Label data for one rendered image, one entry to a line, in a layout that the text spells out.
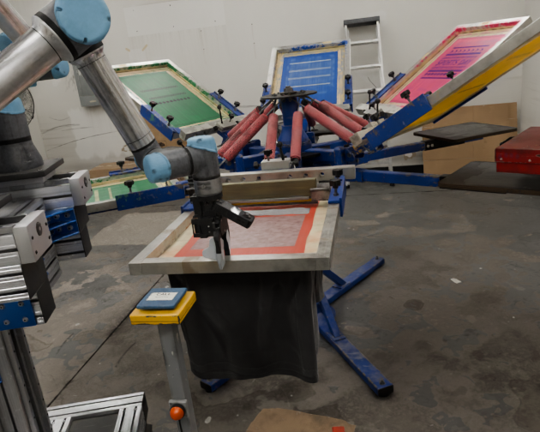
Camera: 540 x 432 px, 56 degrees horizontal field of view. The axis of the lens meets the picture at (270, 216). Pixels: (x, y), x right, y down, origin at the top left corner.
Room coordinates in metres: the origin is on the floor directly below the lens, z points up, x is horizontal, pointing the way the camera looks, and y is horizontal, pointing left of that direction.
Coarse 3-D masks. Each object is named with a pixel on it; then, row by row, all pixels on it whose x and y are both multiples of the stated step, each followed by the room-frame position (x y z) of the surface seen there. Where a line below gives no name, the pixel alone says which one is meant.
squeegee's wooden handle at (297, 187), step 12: (276, 180) 1.89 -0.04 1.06; (288, 180) 1.87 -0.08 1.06; (300, 180) 1.86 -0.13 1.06; (312, 180) 1.85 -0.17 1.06; (228, 192) 1.92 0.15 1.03; (240, 192) 1.91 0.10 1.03; (252, 192) 1.90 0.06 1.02; (264, 192) 1.89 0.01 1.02; (276, 192) 1.88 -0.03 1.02; (288, 192) 1.87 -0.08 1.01; (300, 192) 1.86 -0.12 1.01
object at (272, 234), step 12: (300, 204) 1.89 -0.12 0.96; (312, 204) 1.87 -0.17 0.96; (264, 216) 1.79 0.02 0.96; (276, 216) 1.77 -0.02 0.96; (288, 216) 1.76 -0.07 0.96; (300, 216) 1.74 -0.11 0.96; (312, 216) 1.73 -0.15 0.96; (264, 228) 1.65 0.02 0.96; (276, 228) 1.64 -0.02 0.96; (288, 228) 1.63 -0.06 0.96; (300, 228) 1.61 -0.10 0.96; (252, 240) 1.55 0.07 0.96; (264, 240) 1.54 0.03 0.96; (276, 240) 1.52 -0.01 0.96; (288, 240) 1.51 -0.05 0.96; (300, 240) 1.50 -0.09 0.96; (240, 252) 1.46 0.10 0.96; (252, 252) 1.45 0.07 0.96; (264, 252) 1.43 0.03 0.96; (276, 252) 1.42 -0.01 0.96; (288, 252) 1.41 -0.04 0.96; (300, 252) 1.40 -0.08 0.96
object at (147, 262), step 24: (192, 216) 1.83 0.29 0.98; (336, 216) 1.59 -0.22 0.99; (168, 240) 1.59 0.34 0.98; (144, 264) 1.37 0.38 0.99; (168, 264) 1.36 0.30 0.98; (192, 264) 1.34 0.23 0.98; (216, 264) 1.33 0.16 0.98; (240, 264) 1.31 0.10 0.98; (264, 264) 1.30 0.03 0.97; (288, 264) 1.28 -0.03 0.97; (312, 264) 1.27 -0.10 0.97
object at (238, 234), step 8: (240, 208) 1.93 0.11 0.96; (248, 208) 1.91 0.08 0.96; (256, 208) 1.90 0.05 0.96; (264, 208) 1.89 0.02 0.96; (256, 216) 1.80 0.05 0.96; (232, 224) 1.74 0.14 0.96; (232, 232) 1.65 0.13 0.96; (240, 232) 1.64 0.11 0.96; (248, 232) 1.63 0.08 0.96; (192, 240) 1.62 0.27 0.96; (200, 240) 1.61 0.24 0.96; (208, 240) 1.60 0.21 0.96; (232, 240) 1.57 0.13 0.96; (240, 240) 1.56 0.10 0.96; (184, 248) 1.55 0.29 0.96; (192, 248) 1.54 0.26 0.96; (200, 248) 1.53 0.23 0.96; (232, 248) 1.50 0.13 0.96; (240, 248) 1.49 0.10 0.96; (176, 256) 1.48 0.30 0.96; (184, 256) 1.47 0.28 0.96
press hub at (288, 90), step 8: (288, 88) 2.71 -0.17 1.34; (264, 96) 2.76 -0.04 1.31; (272, 96) 2.71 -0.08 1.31; (280, 96) 2.64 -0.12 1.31; (288, 96) 2.59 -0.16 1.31; (296, 96) 2.59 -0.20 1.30; (288, 104) 2.69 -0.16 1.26; (296, 104) 2.71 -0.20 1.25; (288, 112) 2.69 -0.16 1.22; (288, 120) 2.69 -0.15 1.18; (288, 128) 2.68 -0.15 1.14; (280, 136) 2.71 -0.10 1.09; (288, 136) 2.67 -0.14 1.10; (304, 136) 2.69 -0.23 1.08; (288, 144) 2.65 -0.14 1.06; (304, 144) 2.66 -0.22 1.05; (288, 152) 2.64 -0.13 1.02; (304, 152) 2.62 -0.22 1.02; (304, 160) 2.65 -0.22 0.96; (320, 312) 2.66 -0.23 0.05
